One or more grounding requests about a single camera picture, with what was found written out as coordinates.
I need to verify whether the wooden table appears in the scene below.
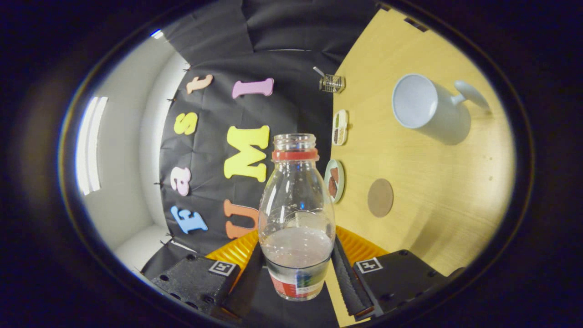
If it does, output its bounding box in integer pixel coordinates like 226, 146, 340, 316
324, 8, 517, 328

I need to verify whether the pale green plate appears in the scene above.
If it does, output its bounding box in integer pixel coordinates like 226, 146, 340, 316
324, 159, 346, 204

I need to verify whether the clear juice bottle red label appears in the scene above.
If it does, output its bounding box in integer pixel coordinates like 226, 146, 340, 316
258, 133, 337, 302

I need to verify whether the white cup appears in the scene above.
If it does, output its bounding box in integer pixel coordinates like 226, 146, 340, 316
392, 73, 492, 145

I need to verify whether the white divided sauce dish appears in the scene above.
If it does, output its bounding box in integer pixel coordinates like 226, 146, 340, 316
332, 109, 349, 146

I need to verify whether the large ceiling light panel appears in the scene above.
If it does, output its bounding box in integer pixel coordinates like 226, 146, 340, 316
75, 96, 109, 196

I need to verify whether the black backdrop cloth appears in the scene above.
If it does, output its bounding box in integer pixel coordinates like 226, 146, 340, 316
141, 0, 381, 328

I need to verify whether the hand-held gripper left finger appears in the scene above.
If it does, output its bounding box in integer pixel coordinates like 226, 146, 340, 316
150, 229, 266, 320

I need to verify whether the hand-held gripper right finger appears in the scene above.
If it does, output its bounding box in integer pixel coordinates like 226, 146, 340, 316
332, 225, 465, 319

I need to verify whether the round brown coaster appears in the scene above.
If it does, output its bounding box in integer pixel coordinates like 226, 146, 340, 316
367, 178, 394, 218

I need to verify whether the small wire basket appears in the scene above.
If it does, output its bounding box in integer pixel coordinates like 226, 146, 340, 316
319, 74, 345, 93

